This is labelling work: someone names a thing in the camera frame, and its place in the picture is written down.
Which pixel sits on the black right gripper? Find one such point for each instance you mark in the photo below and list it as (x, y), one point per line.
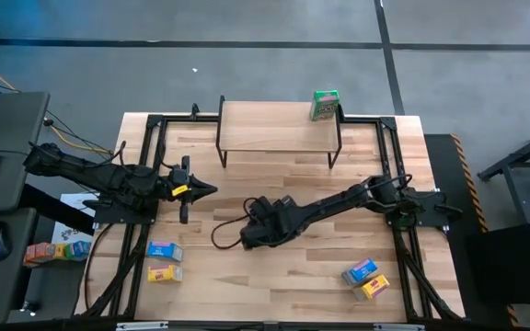
(269, 225)

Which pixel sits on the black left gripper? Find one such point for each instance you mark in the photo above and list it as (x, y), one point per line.
(185, 207)

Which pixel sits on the blue cereal box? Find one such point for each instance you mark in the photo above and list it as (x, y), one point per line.
(164, 251)
(360, 271)

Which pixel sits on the yellow cereal box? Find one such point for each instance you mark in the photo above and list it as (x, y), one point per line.
(373, 288)
(164, 273)

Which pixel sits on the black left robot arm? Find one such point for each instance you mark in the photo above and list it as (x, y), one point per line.
(99, 177)

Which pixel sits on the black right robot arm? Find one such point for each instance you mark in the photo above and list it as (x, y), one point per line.
(361, 197)

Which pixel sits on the wooden shelf black metal legs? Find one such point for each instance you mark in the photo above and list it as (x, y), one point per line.
(269, 126)

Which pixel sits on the orange spare cereal box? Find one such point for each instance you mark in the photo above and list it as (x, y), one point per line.
(39, 253)

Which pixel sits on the yellow tag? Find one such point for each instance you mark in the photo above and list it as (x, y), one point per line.
(180, 190)

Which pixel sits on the black clamp knob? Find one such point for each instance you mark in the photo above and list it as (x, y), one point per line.
(195, 110)

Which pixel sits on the green blue spare box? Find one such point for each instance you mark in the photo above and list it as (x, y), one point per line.
(77, 250)

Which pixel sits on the white printed paper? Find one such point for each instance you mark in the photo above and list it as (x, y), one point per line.
(69, 232)

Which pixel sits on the black desk support bar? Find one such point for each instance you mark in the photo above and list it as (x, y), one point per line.
(53, 209)

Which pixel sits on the small yellow spare box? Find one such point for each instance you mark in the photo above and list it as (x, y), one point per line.
(60, 251)

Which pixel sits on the large grey desk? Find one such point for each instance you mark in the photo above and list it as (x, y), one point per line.
(7, 138)

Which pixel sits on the black caster wheel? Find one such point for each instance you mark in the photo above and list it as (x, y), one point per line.
(30, 307)

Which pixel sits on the black mat hazard stripe edge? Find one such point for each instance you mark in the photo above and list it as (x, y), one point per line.
(476, 317)

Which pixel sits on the large black box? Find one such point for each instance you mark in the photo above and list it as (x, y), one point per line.
(513, 264)

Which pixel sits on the black metal stand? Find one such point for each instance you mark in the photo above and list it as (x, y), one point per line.
(522, 156)

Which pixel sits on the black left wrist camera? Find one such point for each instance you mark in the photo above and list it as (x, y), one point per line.
(180, 176)

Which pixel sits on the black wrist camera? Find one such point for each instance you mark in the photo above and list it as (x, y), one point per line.
(180, 176)
(288, 202)

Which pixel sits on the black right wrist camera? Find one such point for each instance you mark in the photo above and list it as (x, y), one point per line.
(288, 202)

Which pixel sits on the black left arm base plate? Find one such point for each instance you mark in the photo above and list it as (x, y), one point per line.
(122, 216)

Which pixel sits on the silver metal bracket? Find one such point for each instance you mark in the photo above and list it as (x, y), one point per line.
(141, 326)
(399, 327)

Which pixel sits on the black metal table frame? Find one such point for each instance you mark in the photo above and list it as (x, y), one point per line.
(387, 124)

